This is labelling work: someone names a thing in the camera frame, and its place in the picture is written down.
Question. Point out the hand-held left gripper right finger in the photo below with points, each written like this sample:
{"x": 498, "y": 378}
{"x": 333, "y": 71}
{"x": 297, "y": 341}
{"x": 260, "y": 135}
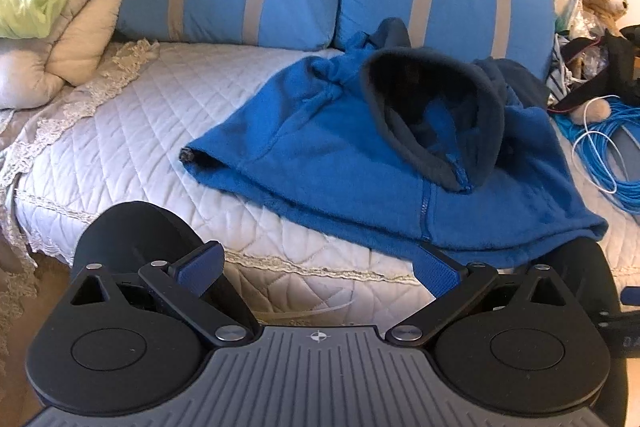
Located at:
{"x": 432, "y": 274}

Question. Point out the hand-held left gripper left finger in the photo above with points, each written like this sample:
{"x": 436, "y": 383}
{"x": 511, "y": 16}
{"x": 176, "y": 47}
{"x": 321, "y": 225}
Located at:
{"x": 206, "y": 268}

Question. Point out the blue fleece jacket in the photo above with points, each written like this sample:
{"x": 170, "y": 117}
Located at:
{"x": 350, "y": 157}

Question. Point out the white quilted bedspread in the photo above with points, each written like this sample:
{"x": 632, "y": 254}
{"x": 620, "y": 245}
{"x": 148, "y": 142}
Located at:
{"x": 150, "y": 132}

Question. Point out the beige fuzzy plush ball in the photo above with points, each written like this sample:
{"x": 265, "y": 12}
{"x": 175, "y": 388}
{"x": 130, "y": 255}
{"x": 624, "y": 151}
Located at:
{"x": 592, "y": 112}

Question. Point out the black and white striped cloth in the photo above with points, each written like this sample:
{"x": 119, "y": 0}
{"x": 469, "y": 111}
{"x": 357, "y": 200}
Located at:
{"x": 557, "y": 79}

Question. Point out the plain beige comforter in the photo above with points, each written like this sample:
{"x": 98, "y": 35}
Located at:
{"x": 75, "y": 42}

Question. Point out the black bag with red piping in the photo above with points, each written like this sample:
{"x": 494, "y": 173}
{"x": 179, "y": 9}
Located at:
{"x": 620, "y": 62}

